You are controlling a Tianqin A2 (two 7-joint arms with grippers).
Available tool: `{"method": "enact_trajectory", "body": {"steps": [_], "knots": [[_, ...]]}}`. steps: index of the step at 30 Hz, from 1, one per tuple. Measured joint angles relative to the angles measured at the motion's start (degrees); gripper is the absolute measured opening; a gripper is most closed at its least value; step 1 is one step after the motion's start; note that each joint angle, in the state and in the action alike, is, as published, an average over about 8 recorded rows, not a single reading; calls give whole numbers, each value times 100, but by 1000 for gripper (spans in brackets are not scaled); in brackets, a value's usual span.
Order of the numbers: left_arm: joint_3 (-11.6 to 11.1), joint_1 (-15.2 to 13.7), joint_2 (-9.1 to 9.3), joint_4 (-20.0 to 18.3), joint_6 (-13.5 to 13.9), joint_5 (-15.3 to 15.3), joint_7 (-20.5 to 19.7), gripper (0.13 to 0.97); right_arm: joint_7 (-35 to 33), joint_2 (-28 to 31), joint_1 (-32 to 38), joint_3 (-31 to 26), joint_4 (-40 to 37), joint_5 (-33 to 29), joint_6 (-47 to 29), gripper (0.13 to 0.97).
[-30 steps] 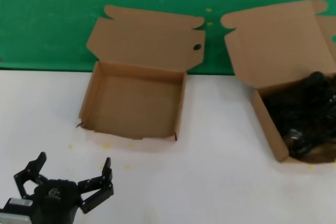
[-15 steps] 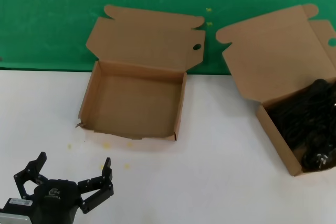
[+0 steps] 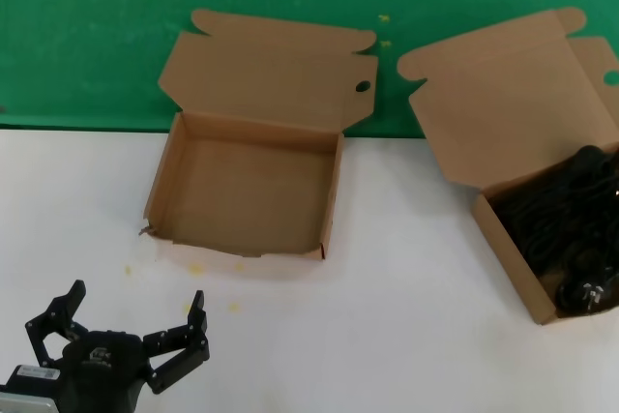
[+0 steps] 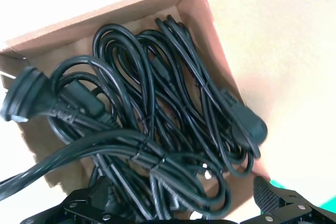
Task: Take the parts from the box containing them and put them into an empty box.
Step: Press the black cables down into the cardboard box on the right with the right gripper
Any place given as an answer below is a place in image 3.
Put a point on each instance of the cardboard box with torn edge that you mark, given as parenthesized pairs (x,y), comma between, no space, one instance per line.
(251,190)

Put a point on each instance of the green table cloth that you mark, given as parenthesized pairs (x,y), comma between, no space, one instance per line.
(97,45)

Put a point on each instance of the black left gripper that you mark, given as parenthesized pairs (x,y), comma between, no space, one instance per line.
(104,374)

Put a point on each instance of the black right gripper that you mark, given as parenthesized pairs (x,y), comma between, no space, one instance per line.
(615,210)

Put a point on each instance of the grey labelled wrist camera box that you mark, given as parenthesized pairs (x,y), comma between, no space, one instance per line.
(29,391)

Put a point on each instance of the brown cardboard box intact edge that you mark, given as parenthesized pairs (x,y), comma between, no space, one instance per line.
(483,94)

